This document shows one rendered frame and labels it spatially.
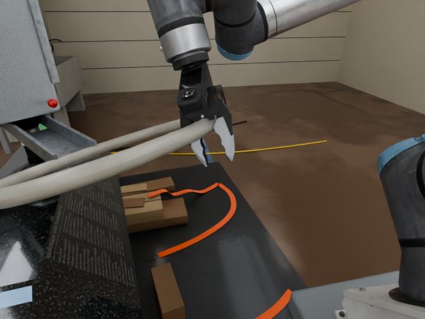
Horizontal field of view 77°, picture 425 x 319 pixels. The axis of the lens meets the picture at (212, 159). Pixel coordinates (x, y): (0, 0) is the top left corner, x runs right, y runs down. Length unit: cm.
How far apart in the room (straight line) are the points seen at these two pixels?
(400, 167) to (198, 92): 39
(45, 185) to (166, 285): 133
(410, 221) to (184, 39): 51
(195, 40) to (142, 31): 540
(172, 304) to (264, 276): 61
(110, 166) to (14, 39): 78
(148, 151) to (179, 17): 24
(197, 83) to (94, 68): 566
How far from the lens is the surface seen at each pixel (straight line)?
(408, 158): 59
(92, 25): 600
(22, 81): 112
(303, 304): 78
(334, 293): 82
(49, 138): 107
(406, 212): 60
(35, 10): 112
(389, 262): 227
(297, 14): 69
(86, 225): 116
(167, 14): 52
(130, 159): 39
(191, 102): 43
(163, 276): 171
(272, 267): 192
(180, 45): 50
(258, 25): 65
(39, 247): 100
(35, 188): 42
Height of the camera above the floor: 148
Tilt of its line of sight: 29 degrees down
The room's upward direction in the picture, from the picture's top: straight up
